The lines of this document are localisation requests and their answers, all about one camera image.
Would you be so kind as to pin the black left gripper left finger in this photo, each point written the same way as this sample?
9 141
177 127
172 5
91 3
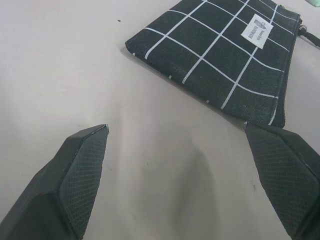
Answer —
62 190

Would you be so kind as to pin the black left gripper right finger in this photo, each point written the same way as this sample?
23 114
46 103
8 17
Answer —
287 180

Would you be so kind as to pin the black grid-pattern zipper pouch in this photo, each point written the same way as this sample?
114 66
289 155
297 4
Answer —
220 55

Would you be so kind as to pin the pale green object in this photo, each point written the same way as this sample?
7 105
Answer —
315 2

